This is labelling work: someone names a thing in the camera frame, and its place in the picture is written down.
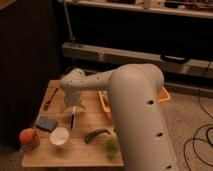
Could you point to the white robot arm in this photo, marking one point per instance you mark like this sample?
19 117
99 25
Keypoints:
137 117

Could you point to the blue sponge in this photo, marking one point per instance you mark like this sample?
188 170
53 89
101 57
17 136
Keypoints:
46 124

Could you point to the dark wooden spatula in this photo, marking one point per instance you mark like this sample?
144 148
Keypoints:
48 102

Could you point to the metal stand pole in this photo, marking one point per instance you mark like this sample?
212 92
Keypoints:
71 37

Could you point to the wooden shelf with clutter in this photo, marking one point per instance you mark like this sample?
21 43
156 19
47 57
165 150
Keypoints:
146 6

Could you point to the orange peach fruit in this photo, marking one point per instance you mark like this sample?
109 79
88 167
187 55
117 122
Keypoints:
27 136

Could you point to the green cucumber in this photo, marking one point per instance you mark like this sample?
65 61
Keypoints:
90 136

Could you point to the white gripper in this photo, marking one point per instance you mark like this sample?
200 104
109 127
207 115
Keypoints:
72 97

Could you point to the orange plastic bin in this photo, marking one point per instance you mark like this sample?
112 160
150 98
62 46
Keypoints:
163 96

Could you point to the grey metal case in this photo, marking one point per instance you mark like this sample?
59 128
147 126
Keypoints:
117 56

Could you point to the green plastic cup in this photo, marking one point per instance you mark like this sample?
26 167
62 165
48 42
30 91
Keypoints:
112 147

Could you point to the white paper cup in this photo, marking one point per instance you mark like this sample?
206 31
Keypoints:
60 137

